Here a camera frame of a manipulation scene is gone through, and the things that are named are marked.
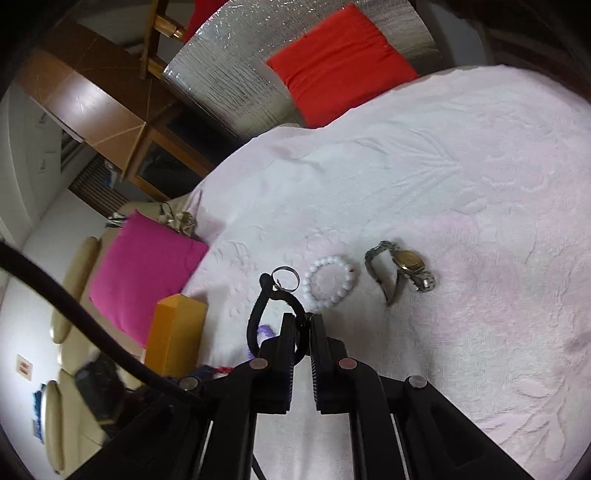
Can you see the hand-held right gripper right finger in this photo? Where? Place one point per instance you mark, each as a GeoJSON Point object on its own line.
{"type": "Point", "coordinates": [318, 369]}

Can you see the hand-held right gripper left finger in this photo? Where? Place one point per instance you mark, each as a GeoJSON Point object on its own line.
{"type": "Point", "coordinates": [287, 369]}

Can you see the thin metal bangle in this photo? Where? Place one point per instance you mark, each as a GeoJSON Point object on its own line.
{"type": "Point", "coordinates": [296, 280]}

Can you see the orange cardboard box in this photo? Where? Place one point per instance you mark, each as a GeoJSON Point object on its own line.
{"type": "Point", "coordinates": [178, 337]}

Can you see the silver gold wristwatch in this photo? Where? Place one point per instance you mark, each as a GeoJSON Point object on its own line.
{"type": "Point", "coordinates": [408, 262]}

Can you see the blue cloth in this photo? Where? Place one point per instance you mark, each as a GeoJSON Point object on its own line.
{"type": "Point", "coordinates": [39, 410]}

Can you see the beige leather sofa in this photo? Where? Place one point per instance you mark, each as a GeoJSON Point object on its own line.
{"type": "Point", "coordinates": [76, 277]}

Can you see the pink cushion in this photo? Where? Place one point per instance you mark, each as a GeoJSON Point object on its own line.
{"type": "Point", "coordinates": [138, 277]}

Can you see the gold ribbon bundle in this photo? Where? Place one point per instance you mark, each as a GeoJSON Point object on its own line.
{"type": "Point", "coordinates": [182, 224]}

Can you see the brown slatted door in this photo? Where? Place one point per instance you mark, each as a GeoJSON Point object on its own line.
{"type": "Point", "coordinates": [99, 194]}

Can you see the wooden cabinet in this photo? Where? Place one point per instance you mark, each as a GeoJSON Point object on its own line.
{"type": "Point", "coordinates": [92, 101]}

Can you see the silver foil mat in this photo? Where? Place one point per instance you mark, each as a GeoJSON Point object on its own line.
{"type": "Point", "coordinates": [231, 83]}

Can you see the red cushion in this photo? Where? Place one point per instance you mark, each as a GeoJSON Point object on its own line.
{"type": "Point", "coordinates": [341, 64]}

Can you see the red cloth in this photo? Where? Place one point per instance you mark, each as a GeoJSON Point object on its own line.
{"type": "Point", "coordinates": [203, 16]}

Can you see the framed wall picture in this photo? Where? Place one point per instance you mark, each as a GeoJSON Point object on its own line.
{"type": "Point", "coordinates": [24, 367]}

